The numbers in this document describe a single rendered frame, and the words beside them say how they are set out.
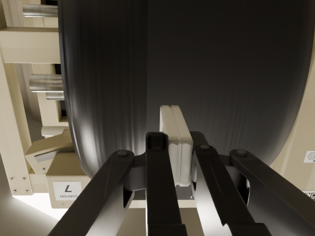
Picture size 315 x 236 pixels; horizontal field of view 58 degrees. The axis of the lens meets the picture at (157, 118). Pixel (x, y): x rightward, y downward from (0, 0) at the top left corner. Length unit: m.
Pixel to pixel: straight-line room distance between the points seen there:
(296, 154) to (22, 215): 3.53
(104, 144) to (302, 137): 0.43
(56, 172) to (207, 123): 0.75
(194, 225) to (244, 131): 3.24
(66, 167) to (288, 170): 0.68
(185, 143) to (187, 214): 3.51
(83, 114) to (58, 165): 0.70
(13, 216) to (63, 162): 2.92
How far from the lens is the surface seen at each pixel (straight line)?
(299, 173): 0.70
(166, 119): 0.19
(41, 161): 1.14
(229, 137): 0.34
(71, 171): 1.00
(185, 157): 0.16
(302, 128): 0.63
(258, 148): 0.37
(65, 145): 1.08
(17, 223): 3.83
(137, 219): 3.57
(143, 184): 0.15
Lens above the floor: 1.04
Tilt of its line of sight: 27 degrees up
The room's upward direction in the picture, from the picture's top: 178 degrees counter-clockwise
